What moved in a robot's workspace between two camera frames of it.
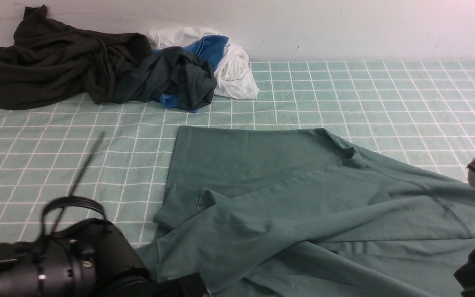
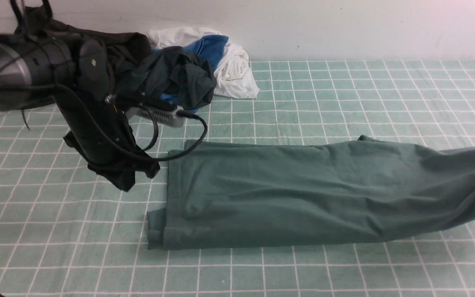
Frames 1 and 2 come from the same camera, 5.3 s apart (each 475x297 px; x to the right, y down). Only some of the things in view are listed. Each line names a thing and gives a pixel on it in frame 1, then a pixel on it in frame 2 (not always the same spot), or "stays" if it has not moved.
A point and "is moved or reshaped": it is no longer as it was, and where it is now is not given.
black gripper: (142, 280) → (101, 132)
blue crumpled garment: (208, 48) stays
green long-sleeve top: (285, 212) is moved or reshaped
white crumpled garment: (233, 77) stays
